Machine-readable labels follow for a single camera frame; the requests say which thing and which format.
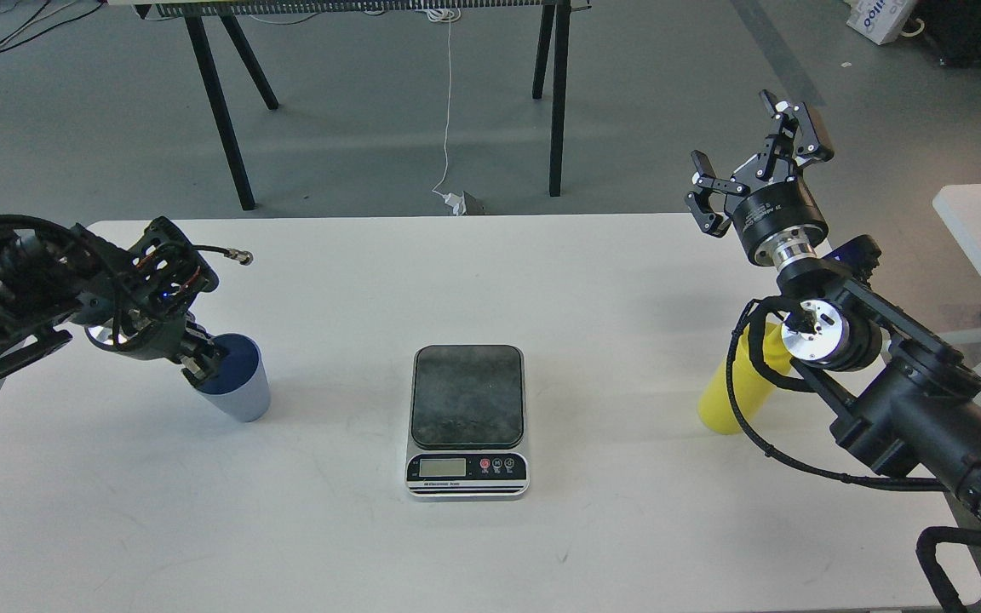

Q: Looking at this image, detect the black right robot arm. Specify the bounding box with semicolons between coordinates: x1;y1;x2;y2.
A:
685;90;981;612

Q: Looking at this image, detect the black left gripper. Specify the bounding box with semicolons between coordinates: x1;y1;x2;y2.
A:
85;216;228;388

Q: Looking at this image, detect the white power adapter on floor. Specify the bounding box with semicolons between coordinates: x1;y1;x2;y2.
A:
443;192;486;216

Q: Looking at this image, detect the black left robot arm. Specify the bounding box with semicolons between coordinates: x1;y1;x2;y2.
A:
0;215;231;388

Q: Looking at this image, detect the black trestle table background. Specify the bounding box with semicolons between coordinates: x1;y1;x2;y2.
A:
107;0;594;211

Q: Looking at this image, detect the yellow squeeze bottle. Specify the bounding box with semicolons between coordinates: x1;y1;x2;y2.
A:
697;332;798;436

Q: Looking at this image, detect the white cardboard box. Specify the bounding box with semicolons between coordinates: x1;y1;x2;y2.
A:
846;1;920;45

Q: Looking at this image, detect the blue ribbed plastic cup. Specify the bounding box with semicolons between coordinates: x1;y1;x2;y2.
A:
194;333;270;423

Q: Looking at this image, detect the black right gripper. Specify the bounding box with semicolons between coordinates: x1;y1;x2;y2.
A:
685;89;835;266

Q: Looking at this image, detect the white hanging cable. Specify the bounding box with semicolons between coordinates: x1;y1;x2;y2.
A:
429;9;457;201

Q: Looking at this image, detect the digital kitchen scale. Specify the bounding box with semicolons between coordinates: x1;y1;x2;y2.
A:
404;344;532;501

